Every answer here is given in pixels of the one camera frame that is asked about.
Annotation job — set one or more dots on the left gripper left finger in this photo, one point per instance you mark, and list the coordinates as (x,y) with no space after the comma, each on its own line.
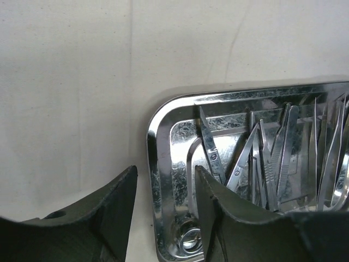
(95,228)

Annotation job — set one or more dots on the steel tweezers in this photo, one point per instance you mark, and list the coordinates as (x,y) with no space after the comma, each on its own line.
(328,150)

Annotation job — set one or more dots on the beige cloth wrap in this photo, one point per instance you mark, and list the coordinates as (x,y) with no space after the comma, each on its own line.
(80,81)

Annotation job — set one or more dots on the small steel scissors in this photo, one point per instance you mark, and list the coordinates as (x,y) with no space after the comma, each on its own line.
(210,149)

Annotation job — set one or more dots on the steel surgical scissors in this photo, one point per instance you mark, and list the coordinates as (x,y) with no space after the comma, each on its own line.
(241,163)

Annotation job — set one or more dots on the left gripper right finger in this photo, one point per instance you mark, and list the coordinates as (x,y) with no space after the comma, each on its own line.
(234,229)

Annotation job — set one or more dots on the steel scalpel handle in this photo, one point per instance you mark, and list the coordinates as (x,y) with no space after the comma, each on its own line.
(282,151)

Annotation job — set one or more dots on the steel instrument tray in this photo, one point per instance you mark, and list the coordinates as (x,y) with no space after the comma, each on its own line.
(175,148)

